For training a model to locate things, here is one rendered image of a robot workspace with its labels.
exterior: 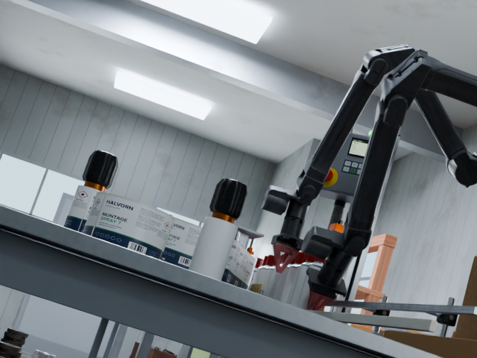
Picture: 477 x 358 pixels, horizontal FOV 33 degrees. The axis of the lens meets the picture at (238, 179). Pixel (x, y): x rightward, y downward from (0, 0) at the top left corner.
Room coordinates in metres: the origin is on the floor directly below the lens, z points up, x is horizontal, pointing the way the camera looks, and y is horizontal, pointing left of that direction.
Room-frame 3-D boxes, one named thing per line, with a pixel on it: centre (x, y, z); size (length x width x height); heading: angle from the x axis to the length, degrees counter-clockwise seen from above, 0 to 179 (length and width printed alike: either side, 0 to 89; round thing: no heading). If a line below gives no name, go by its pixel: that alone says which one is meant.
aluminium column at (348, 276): (2.27, -0.38, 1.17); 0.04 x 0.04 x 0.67; 12
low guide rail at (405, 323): (1.91, -0.28, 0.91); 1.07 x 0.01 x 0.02; 12
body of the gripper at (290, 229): (2.22, -0.18, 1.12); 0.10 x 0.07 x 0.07; 12
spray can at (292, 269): (2.26, -0.24, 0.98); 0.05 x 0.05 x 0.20
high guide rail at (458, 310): (1.92, -0.35, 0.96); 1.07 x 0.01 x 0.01; 12
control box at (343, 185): (2.32, -0.31, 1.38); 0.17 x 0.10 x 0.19; 67
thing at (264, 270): (2.51, -0.18, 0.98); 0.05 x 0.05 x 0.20
